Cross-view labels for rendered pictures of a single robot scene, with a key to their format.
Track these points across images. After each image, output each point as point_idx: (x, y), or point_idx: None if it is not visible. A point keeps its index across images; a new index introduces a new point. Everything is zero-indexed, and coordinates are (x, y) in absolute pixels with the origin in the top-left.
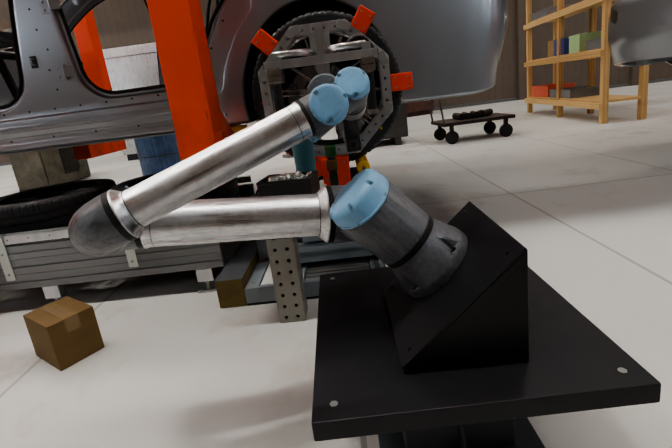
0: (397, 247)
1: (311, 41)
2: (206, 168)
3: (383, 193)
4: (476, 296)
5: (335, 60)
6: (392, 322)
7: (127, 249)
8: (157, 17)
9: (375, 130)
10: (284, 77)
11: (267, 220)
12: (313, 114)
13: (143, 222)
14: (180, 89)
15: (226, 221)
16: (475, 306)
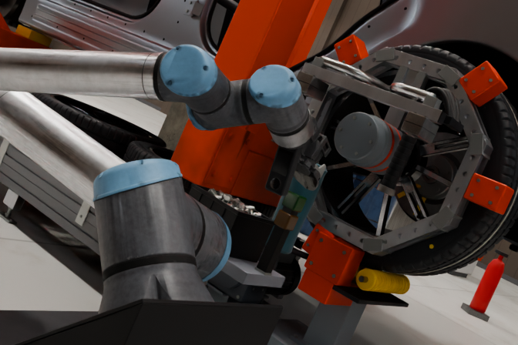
0: (108, 251)
1: (398, 76)
2: (42, 62)
3: (140, 181)
4: (72, 324)
5: (382, 100)
6: None
7: None
8: None
9: (409, 237)
10: (322, 94)
11: (80, 167)
12: (159, 68)
13: None
14: (230, 57)
15: (48, 142)
16: (65, 337)
